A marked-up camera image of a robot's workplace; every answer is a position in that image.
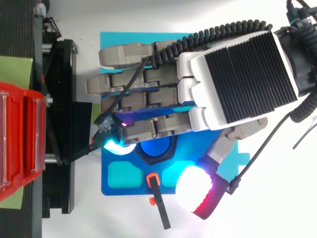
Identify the thin black cable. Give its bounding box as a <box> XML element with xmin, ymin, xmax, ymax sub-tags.
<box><xmin>292</xmin><ymin>122</ymin><xmax>317</xmax><ymax>150</ymax></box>
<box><xmin>228</xmin><ymin>111</ymin><xmax>296</xmax><ymax>195</ymax></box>

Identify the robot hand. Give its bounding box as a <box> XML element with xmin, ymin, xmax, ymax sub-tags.
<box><xmin>85</xmin><ymin>31</ymin><xmax>299</xmax><ymax>221</ymax></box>

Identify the turquoise plate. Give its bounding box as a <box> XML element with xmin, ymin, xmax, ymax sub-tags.
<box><xmin>100</xmin><ymin>31</ymin><xmax>251</xmax><ymax>189</ymax></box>

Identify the black coiled cable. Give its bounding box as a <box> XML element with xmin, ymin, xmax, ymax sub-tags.
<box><xmin>152</xmin><ymin>18</ymin><xmax>317</xmax><ymax>124</ymax></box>

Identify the blue bolt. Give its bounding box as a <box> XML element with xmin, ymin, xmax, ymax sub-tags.
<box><xmin>140</xmin><ymin>138</ymin><xmax>171</xmax><ymax>157</ymax></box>

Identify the black-and-orange clip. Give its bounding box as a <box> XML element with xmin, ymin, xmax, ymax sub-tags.
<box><xmin>61</xmin><ymin>142</ymin><xmax>105</xmax><ymax>166</ymax></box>
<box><xmin>145</xmin><ymin>173</ymin><xmax>172</xmax><ymax>231</ymax></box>

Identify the large black nut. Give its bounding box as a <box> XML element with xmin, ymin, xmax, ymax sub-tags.
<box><xmin>133</xmin><ymin>135</ymin><xmax>178</xmax><ymax>166</ymax></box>

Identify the red bin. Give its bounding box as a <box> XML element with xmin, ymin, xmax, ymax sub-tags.
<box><xmin>0</xmin><ymin>81</ymin><xmax>48</xmax><ymax>202</ymax></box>

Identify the black stand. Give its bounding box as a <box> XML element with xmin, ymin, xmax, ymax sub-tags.
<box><xmin>0</xmin><ymin>0</ymin><xmax>94</xmax><ymax>238</ymax></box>

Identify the blue plate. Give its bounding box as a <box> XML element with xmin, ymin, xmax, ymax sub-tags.
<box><xmin>101</xmin><ymin>111</ymin><xmax>223</xmax><ymax>197</ymax></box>

